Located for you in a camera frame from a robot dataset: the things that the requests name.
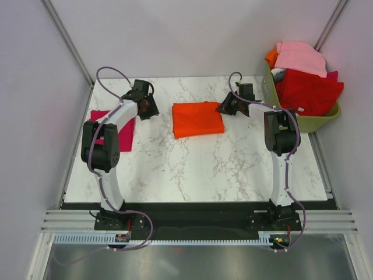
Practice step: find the right aluminium rail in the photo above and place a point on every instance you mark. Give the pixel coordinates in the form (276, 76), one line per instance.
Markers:
(323, 170)

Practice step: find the teal garment in basket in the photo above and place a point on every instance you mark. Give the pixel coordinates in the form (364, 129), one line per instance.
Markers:
(279, 76)

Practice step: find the left aluminium frame post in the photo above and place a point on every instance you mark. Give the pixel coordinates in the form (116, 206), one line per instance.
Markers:
(68, 42)

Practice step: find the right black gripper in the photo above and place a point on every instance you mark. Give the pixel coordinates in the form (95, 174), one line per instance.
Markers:
(224, 107)

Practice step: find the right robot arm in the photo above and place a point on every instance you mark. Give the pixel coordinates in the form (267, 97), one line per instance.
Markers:
(282, 138)

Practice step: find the right aluminium frame post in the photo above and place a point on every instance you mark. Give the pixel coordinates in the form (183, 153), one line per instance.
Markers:
(331, 23)

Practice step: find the white slotted cable duct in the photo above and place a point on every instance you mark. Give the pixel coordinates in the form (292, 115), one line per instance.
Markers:
(112, 239)

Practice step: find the orange t shirt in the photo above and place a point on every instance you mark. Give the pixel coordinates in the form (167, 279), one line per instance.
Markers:
(193, 119)

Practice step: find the magenta t shirt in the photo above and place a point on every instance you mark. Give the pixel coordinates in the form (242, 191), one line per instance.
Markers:
(125, 135)

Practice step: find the magenta garment in basket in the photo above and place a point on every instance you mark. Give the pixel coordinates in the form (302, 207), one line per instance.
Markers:
(333, 76)

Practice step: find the red t shirt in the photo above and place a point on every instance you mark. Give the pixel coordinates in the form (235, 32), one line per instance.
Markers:
(307, 94)

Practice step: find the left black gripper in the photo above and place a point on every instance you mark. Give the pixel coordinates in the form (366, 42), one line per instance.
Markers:
(152, 112)

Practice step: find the orange garment in basket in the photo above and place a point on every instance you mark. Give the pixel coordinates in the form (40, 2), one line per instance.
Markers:
(271, 58)

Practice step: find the white garment in basket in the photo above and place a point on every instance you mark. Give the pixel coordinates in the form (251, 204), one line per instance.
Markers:
(276, 71)

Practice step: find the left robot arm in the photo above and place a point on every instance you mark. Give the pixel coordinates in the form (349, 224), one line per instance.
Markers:
(100, 141)

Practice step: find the aluminium frame post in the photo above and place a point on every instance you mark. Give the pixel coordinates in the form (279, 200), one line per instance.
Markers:
(331, 23)
(68, 42)

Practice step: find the olive green laundry basket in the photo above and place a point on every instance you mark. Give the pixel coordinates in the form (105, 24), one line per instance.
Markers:
(307, 124)

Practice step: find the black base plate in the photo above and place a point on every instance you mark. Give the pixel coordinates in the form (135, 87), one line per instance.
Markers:
(195, 221)

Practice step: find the pink t shirt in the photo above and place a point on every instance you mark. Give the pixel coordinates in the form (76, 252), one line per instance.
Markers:
(300, 56)

